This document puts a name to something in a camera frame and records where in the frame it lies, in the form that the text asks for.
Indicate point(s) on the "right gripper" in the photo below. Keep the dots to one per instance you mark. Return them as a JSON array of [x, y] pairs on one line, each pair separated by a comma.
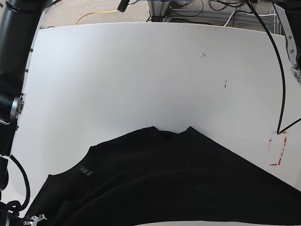
[[26, 221]]

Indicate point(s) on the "black T-shirt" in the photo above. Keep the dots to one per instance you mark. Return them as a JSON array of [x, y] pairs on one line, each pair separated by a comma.
[[149, 176]]

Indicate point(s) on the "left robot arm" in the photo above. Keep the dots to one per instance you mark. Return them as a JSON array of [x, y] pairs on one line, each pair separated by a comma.
[[289, 14]]

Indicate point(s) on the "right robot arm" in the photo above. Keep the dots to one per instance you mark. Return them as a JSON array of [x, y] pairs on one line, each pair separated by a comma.
[[19, 25]]

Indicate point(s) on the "red tape rectangle marking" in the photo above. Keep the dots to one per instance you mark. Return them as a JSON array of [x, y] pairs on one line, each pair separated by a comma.
[[276, 147]]

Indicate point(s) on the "aluminium table leg frame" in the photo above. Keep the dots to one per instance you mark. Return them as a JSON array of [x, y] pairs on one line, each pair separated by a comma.
[[159, 10]]

